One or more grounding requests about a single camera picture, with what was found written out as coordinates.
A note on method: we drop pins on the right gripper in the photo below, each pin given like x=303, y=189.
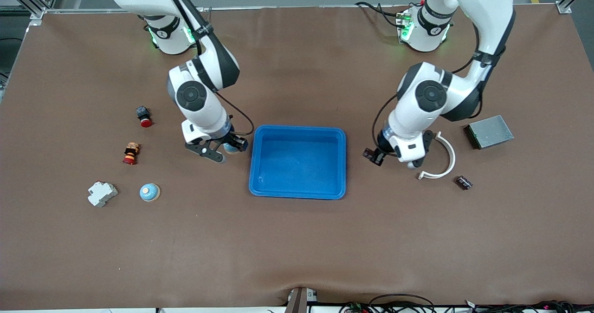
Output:
x=230, y=139

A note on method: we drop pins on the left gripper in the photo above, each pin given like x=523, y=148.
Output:
x=381, y=148

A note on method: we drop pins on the blue bell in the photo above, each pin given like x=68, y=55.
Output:
x=231, y=148
x=150, y=192

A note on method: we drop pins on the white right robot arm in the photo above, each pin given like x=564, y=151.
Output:
x=195, y=94

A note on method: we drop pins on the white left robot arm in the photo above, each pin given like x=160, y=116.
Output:
x=431, y=94

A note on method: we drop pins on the blue plastic tray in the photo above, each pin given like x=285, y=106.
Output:
x=297, y=164

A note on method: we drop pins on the white curved plastic clip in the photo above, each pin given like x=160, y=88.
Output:
x=452, y=157

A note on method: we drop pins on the red push button black body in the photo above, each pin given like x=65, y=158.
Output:
x=144, y=117

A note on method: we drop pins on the red button striped body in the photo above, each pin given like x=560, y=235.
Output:
x=131, y=153

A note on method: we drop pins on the silver metal box module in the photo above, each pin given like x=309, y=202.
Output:
x=489, y=132

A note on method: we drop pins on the white circuit breaker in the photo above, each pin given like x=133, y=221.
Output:
x=102, y=194

